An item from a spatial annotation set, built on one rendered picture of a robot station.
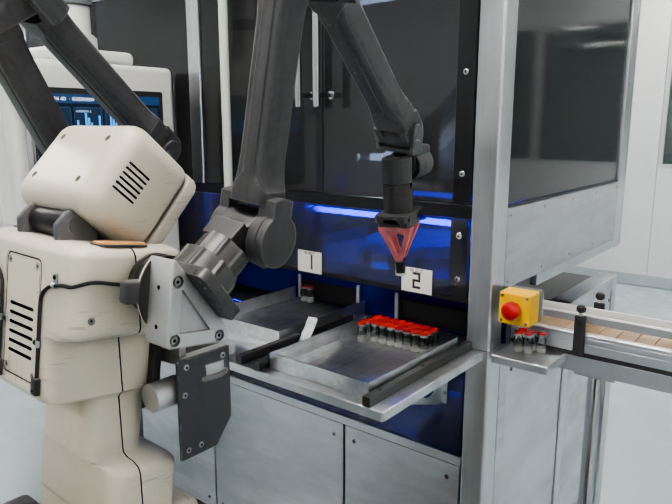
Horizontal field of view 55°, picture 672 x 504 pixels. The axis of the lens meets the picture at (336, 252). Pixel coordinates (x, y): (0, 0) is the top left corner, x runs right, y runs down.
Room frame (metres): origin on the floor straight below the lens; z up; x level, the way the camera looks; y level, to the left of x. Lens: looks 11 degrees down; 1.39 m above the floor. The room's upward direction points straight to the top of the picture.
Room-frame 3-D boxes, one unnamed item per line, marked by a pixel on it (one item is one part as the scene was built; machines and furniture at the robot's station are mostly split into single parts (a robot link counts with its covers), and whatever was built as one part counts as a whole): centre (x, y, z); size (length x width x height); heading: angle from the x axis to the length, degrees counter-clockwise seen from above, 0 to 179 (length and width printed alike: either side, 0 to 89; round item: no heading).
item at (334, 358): (1.34, -0.07, 0.90); 0.34 x 0.26 x 0.04; 141
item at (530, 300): (1.37, -0.41, 1.00); 0.08 x 0.07 x 0.07; 141
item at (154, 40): (2.18, 0.64, 1.51); 0.49 x 0.01 x 0.59; 51
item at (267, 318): (1.64, 0.13, 0.90); 0.34 x 0.26 x 0.04; 141
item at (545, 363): (1.39, -0.44, 0.87); 0.14 x 0.13 x 0.02; 141
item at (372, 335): (1.43, -0.14, 0.91); 0.18 x 0.02 x 0.05; 51
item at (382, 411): (1.48, 0.04, 0.87); 0.70 x 0.48 x 0.02; 51
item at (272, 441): (2.41, 0.15, 0.44); 2.06 x 1.00 x 0.88; 51
